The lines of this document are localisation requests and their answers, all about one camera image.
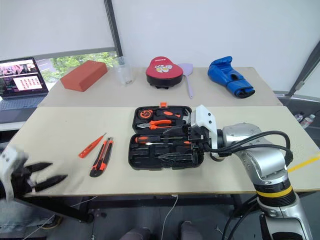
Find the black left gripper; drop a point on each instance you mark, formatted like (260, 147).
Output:
(22, 178)

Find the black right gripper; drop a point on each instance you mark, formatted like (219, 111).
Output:
(200, 140)

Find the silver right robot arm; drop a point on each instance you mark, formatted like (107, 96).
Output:
(265, 155)

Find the black plastic tool case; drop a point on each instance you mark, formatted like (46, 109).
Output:
(145, 156)

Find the thin black shaft screwdriver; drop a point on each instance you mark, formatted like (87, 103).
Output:
(172, 143)

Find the orange black tape measure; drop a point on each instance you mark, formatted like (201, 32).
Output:
(145, 114)

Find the brown shoe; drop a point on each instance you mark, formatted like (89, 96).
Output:
(51, 222)

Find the blue jeans leg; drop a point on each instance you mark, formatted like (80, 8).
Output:
(17, 215)

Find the orange test pen screwdriver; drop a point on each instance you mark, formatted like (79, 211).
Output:
(91, 146)

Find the orange black utility knife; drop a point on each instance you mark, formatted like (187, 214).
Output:
(102, 157)

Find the purple silicone spatula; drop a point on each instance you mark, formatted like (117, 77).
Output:
(188, 75)

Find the red boxing punch pad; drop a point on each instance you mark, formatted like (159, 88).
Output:
(163, 71)

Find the blue boxing glove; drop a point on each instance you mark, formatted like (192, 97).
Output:
(228, 76)

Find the clear plastic measuring cup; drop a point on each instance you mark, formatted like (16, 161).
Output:
(123, 72)

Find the open laptop computer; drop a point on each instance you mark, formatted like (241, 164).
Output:
(21, 82)

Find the red foam brick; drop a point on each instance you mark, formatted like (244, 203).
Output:
(83, 76)

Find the small plastic bottles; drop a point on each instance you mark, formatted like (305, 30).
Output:
(305, 120)

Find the slanted black metal pole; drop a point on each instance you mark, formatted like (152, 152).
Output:
(303, 72)

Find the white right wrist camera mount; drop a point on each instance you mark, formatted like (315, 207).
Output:
(203, 118)

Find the black table frame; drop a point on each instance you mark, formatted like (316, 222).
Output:
(125, 202)

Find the black window frame post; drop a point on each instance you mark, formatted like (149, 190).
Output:
(113, 27)

